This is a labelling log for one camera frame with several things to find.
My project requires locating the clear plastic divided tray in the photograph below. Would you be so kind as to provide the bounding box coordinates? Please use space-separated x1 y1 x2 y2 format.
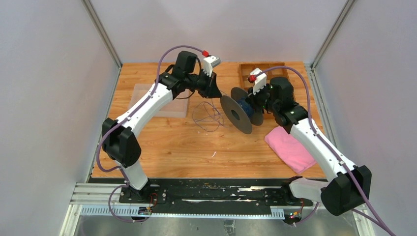
127 84 191 118

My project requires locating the aluminium corner frame post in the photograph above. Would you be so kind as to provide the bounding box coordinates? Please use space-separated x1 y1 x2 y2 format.
81 0 122 70
310 0 356 70

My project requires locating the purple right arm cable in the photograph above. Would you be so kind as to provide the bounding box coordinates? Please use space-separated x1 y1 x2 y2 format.
249 66 396 236

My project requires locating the dark grey filament spool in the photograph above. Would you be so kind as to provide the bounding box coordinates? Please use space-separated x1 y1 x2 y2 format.
220 87 264 134

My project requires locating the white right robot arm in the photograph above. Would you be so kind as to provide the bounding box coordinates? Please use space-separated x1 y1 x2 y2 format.
247 75 372 216

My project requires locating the thin blue cable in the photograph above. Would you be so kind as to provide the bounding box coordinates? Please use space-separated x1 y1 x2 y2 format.
191 89 255 133

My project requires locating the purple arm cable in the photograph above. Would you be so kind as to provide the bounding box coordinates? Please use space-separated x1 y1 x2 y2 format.
249 66 396 236
95 45 209 224

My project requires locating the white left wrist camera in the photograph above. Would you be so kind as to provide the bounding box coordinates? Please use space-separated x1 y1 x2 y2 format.
202 56 221 77

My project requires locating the aluminium corner frame post left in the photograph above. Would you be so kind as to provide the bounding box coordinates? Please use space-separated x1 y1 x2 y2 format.
81 0 122 70

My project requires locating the wooden compartment organizer tray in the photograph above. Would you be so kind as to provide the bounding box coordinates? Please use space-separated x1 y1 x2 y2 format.
238 61 289 94

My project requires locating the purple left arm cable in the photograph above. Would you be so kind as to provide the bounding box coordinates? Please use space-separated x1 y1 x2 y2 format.
95 45 209 224

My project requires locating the aluminium corner frame post right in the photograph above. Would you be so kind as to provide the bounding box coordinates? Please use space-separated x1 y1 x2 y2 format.
310 0 356 70

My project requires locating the pink cloth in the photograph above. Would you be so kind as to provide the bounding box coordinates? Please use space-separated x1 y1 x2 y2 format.
264 127 317 174

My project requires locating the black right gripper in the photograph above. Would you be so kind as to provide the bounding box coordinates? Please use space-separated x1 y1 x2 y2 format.
246 82 278 113

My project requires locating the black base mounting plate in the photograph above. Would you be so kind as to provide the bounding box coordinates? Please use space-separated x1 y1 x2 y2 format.
119 178 314 216

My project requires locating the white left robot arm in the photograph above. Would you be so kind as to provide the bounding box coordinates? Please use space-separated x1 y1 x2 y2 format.
101 51 222 203

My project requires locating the aluminium rail frame front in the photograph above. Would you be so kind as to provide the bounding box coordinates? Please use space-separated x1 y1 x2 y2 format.
60 178 375 236

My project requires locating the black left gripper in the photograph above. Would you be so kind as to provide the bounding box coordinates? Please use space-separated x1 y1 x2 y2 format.
185 69 222 99

